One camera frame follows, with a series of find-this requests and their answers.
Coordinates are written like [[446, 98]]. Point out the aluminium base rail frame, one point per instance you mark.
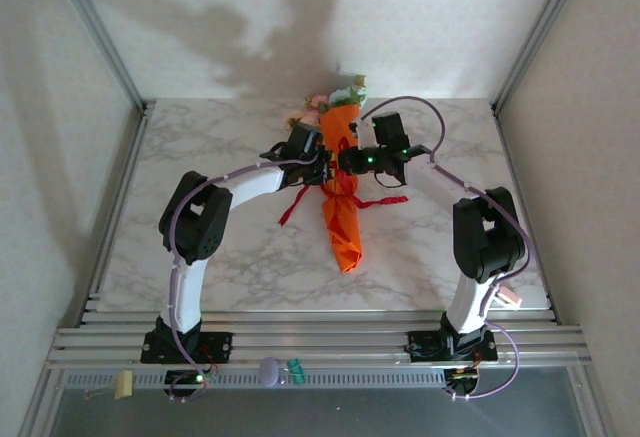
[[325, 337]]

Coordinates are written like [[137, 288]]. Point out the small pink eraser block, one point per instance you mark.
[[511, 298]]

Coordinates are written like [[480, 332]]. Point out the red ribbon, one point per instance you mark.
[[292, 209]]

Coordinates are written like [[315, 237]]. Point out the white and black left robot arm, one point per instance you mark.
[[197, 222]]

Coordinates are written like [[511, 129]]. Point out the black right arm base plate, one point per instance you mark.
[[417, 352]]

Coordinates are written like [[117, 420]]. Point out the orange wrapping paper sheet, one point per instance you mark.
[[345, 237]]

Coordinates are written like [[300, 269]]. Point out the light blue artificial flower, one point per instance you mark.
[[345, 93]]

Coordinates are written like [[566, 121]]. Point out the aluminium corner post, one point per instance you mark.
[[101, 37], [540, 32]]

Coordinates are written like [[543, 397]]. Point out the yellow binder clip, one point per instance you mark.
[[123, 384]]

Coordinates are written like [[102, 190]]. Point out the pink artificial flower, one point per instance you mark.
[[317, 102]]

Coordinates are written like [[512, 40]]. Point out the purple oval pebble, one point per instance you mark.
[[268, 371]]

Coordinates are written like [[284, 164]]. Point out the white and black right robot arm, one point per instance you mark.
[[485, 237]]

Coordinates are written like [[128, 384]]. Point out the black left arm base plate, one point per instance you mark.
[[222, 344]]

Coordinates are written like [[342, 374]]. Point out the peach artificial flower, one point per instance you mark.
[[297, 119]]

